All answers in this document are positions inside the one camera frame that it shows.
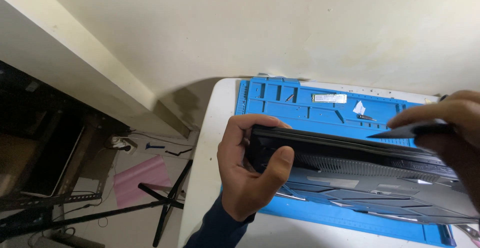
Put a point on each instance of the white power strip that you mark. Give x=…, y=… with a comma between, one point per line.
x=122, y=144

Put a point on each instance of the person's left hand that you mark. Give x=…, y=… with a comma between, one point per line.
x=243, y=180

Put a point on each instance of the black tripod stand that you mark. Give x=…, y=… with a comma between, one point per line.
x=123, y=206

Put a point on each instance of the blue razor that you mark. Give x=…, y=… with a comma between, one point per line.
x=154, y=146

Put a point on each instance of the solid state drive stick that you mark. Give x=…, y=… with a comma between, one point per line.
x=329, y=98

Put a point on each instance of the black metal rack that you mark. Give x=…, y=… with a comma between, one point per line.
x=41, y=154

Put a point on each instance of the person's right hand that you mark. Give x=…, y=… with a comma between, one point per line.
x=452, y=135

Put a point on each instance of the white paper scrap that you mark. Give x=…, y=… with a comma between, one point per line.
x=359, y=107

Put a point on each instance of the blue silicone repair mat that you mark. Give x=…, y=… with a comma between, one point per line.
x=330, y=109

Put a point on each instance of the person's right fingers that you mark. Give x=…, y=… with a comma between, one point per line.
x=431, y=115

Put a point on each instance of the metal tweezers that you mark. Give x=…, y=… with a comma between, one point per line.
x=470, y=233

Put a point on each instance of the small screwdriver bit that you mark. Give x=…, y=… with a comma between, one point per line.
x=366, y=118

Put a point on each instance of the black plastic pry tool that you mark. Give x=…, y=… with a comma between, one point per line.
x=408, y=130

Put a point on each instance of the pink foam sheet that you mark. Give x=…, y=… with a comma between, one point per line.
x=140, y=180

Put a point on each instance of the black laptop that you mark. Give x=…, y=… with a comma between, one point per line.
x=360, y=173

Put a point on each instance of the small metal screw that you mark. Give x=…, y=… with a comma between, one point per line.
x=289, y=98

